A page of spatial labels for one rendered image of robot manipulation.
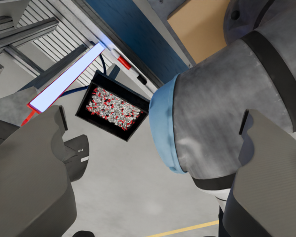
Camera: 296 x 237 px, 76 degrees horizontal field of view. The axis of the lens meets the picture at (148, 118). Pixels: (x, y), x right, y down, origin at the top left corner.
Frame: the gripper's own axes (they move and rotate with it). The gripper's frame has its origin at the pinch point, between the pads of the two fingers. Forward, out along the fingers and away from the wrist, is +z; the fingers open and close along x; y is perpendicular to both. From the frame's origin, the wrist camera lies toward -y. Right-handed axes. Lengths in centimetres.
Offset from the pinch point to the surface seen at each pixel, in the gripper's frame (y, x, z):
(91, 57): 6.2, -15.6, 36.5
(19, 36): 9, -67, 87
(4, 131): 14.5, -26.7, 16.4
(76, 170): 49, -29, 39
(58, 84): 7.0, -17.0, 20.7
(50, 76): 26, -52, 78
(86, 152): 42, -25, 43
